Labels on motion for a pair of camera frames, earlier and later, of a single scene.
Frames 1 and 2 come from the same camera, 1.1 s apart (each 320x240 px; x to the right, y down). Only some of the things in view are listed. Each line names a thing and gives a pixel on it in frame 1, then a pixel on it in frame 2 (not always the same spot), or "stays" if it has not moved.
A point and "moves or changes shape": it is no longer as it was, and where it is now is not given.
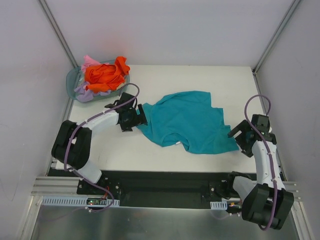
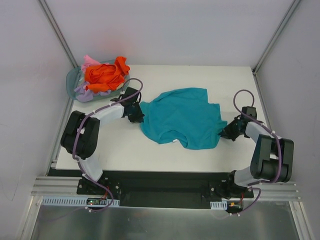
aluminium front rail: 58,186 stays
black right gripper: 243,139 -> 230,130
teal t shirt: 191,114 moves or changes shape
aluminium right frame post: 256,67 stays
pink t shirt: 88,62 stays
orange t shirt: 101,78 stays
